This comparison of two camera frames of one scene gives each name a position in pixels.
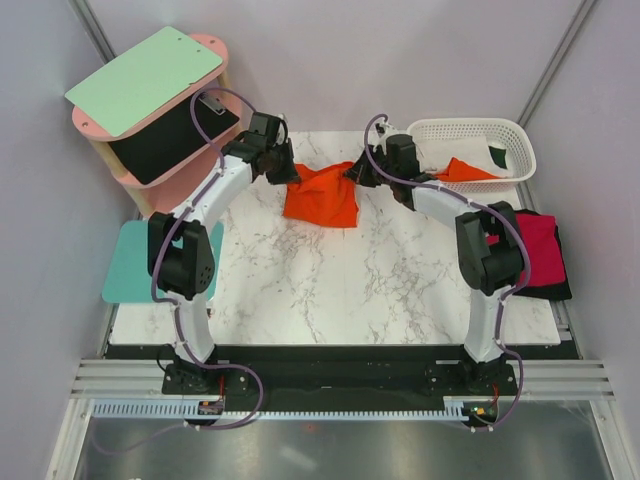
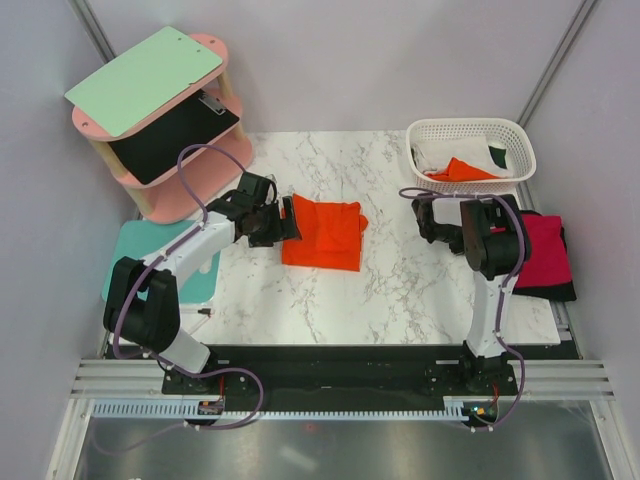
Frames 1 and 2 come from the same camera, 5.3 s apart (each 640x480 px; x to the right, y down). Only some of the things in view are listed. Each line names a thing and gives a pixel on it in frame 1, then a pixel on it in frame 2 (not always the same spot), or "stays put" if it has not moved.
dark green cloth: [498, 156] stays put
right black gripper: [360, 172] to [455, 248]
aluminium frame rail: [537, 379] stays put
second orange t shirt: [461, 171] stays put
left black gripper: [289, 175] to [290, 230]
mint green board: [122, 94] stays put
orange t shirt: [323, 196] to [331, 235]
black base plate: [340, 372] stays put
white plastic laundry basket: [520, 151] stays put
